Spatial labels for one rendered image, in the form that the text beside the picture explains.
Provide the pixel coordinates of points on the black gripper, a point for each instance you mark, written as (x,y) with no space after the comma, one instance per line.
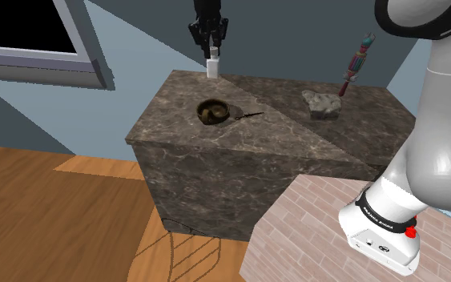
(208,9)

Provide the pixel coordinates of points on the small white bottle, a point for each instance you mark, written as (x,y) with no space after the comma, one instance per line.
(212,67)

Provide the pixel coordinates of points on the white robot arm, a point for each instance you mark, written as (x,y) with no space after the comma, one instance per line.
(440,129)

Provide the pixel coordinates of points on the dark brown bowl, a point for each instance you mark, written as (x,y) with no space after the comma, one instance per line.
(212,112)

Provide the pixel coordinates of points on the grey rough stone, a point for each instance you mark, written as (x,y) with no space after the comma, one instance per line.
(322,104)

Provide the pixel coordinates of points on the brown marble counter block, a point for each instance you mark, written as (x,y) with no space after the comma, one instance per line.
(217,175)

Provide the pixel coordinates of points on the colourful striped figure stick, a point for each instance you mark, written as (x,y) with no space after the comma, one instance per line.
(358,62)

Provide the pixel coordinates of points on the grey framed window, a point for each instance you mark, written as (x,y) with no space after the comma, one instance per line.
(26,27)

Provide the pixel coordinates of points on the brick patterned robot stand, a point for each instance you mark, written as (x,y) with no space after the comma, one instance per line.
(299,234)

